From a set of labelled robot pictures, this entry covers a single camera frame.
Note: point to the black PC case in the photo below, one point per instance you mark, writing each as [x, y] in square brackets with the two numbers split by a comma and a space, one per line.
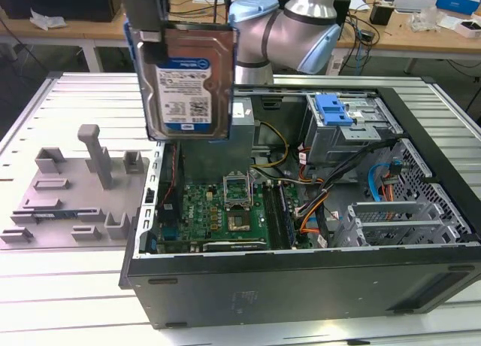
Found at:
[263, 293]

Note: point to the clear plastic bag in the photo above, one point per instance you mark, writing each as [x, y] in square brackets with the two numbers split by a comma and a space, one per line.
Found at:
[426, 20]

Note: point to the small black device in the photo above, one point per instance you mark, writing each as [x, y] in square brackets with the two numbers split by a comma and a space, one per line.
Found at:
[381, 14]

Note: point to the black equipment case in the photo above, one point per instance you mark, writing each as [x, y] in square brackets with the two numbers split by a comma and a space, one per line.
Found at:
[56, 0]

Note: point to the green motherboard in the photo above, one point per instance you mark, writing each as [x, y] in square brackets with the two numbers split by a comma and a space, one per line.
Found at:
[199, 214]

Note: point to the RAM stick with label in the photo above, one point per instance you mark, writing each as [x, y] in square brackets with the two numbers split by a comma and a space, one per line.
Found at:
[45, 213]

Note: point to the grey parts rack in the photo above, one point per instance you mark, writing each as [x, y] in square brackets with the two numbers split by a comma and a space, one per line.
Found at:
[75, 195]

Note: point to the hard disk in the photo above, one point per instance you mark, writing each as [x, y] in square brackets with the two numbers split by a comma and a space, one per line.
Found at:
[188, 98]

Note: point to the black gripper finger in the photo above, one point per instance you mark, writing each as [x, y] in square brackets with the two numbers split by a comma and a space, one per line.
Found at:
[146, 7]

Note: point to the white box black insert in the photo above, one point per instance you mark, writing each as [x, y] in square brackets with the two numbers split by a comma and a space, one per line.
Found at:
[467, 28]

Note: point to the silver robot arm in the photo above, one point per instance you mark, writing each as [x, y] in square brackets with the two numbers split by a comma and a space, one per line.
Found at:
[293, 26]

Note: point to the silver disk bay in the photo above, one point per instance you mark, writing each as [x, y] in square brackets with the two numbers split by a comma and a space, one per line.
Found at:
[394, 229]

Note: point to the grey flat case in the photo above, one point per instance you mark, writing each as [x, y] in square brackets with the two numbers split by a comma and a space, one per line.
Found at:
[413, 3]

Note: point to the white crumpled paper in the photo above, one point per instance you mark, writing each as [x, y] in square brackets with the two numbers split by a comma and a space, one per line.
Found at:
[47, 20]

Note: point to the black graphics card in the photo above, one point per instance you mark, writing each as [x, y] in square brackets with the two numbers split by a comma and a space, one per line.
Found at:
[233, 246]

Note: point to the CPU socket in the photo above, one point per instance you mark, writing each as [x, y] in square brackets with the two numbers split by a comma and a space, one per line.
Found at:
[239, 222]

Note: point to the black RAM slot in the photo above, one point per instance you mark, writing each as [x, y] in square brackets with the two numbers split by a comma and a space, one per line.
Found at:
[276, 214]
[281, 214]
[286, 214]
[270, 214]

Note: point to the blue cardboard box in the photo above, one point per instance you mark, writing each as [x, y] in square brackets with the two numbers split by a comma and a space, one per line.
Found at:
[458, 2]

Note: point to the grey power supply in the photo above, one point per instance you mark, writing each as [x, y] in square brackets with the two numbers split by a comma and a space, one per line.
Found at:
[240, 150]

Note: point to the blue drive cage latch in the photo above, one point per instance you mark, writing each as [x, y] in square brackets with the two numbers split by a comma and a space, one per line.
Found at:
[330, 109]

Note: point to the silver drive cage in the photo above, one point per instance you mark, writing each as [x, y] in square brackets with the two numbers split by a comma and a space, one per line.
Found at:
[338, 146]

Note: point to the wooden desk white frame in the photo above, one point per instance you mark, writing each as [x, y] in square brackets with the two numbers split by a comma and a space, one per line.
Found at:
[101, 32]
[413, 41]

